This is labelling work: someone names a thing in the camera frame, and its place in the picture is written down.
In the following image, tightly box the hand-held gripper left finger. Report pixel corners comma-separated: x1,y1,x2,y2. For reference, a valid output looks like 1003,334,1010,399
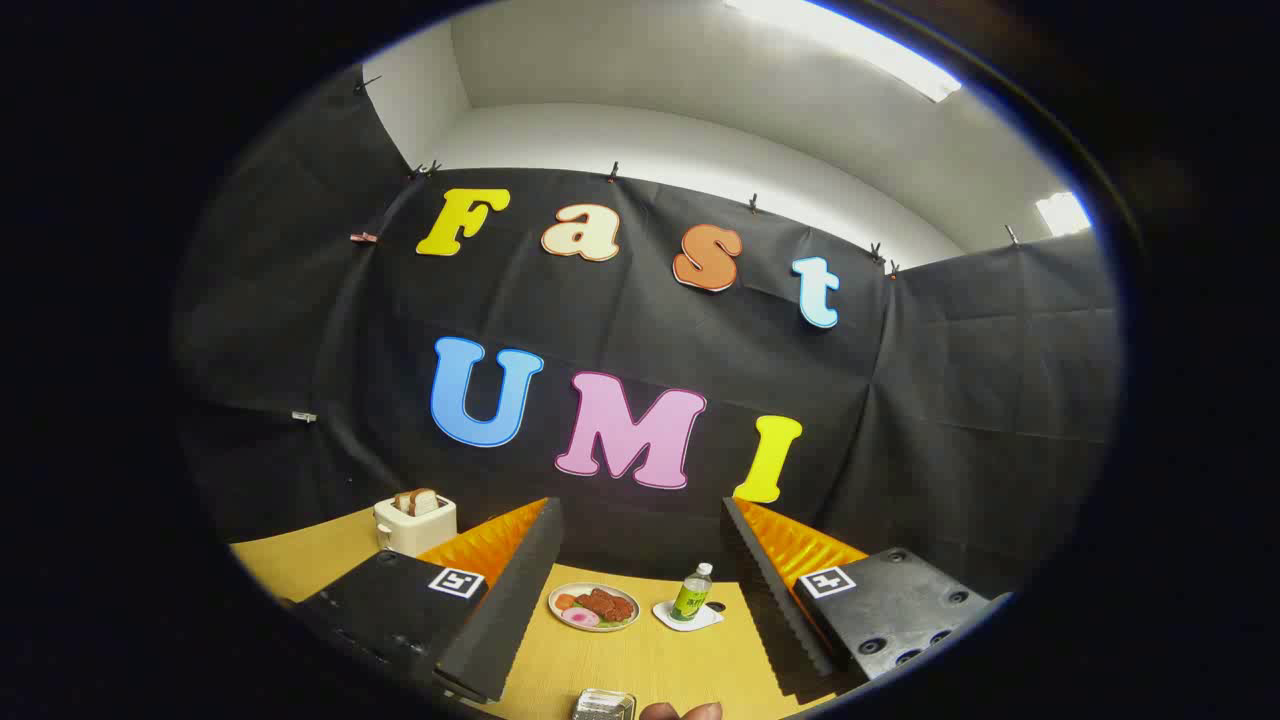
288,496,566,704

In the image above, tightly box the small ceiling light panel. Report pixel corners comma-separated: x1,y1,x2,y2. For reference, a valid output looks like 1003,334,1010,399
1035,192,1093,238

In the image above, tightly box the metal wire cutlery basket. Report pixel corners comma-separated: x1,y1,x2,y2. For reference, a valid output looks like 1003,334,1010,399
572,688,638,720

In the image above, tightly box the long ceiling light panel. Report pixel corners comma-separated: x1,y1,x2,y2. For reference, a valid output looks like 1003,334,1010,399
725,0,963,104

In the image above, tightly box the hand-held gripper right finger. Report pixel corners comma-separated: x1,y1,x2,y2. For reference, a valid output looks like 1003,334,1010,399
720,496,1013,685

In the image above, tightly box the row of black cloth clips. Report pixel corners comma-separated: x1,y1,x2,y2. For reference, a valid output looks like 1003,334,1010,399
352,72,1023,276

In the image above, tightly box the beige round food plate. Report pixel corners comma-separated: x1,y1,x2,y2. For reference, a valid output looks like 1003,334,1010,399
547,582,642,633

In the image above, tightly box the brown grilled meat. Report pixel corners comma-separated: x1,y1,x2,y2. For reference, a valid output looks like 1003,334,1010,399
577,589,636,622

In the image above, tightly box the cream white toaster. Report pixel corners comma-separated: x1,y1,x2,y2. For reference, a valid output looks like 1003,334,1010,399
373,488,459,558

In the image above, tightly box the white square coaster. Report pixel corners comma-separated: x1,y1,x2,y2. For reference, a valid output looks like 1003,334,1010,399
652,598,725,632

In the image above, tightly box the green label drink bottle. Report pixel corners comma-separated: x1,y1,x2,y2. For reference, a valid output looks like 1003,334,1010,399
670,562,715,623

